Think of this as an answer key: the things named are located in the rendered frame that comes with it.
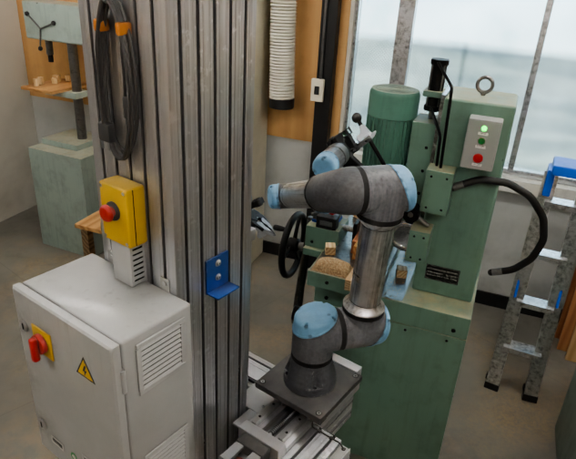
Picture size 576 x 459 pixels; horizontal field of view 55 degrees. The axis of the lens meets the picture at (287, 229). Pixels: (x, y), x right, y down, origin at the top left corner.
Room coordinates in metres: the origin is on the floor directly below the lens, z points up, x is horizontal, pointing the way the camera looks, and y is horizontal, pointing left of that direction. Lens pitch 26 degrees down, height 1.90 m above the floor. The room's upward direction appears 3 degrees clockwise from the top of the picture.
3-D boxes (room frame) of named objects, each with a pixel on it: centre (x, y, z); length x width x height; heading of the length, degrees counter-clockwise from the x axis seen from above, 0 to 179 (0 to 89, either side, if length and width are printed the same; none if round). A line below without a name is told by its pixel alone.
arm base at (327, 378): (1.25, -0.09, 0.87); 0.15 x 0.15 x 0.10
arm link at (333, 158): (1.61, -0.11, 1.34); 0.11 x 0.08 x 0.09; 160
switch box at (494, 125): (1.73, -0.60, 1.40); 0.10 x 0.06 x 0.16; 70
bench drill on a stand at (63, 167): (3.57, 1.39, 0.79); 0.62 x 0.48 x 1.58; 67
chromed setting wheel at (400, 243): (1.81, -0.43, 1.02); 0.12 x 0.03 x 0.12; 70
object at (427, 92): (1.92, -0.48, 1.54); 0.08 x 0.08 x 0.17; 70
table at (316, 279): (1.99, -0.24, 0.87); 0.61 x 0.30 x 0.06; 160
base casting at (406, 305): (1.93, -0.46, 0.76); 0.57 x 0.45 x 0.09; 70
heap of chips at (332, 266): (1.75, -0.17, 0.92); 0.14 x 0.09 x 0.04; 70
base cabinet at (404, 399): (1.93, -0.46, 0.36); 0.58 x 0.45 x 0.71; 70
